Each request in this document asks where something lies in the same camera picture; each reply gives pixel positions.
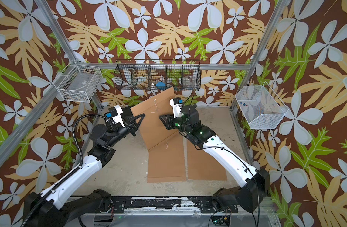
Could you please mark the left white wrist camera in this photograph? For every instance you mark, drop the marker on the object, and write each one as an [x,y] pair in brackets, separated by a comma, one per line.
[113,116]

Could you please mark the white mesh basket right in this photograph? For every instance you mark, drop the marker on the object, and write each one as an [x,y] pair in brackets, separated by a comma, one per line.
[262,108]

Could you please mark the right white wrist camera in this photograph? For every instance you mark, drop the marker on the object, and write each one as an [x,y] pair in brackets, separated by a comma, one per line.
[176,104]

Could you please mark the black wire basket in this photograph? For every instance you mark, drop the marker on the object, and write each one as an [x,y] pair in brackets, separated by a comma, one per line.
[144,75]

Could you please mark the blue object in basket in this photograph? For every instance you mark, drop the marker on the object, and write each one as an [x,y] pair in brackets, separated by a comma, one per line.
[161,86]

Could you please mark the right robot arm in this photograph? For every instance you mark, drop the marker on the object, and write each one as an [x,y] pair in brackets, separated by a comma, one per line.
[253,184]

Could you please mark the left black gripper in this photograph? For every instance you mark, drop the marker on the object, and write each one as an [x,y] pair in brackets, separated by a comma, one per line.
[132,126]

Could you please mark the brown file bag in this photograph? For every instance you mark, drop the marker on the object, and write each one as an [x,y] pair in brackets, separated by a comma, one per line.
[152,129]
[202,166]
[166,161]

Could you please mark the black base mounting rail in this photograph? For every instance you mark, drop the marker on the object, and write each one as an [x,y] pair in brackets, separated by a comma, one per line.
[198,204]

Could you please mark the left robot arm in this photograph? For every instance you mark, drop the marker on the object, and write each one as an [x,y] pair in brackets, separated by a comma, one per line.
[50,208]

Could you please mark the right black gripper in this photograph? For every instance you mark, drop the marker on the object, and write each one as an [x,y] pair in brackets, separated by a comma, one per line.
[170,121]

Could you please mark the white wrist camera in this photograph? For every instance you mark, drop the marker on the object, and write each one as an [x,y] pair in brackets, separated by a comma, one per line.
[176,104]
[113,116]

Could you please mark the white wire basket left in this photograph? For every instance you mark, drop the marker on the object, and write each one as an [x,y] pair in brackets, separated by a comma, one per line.
[78,83]

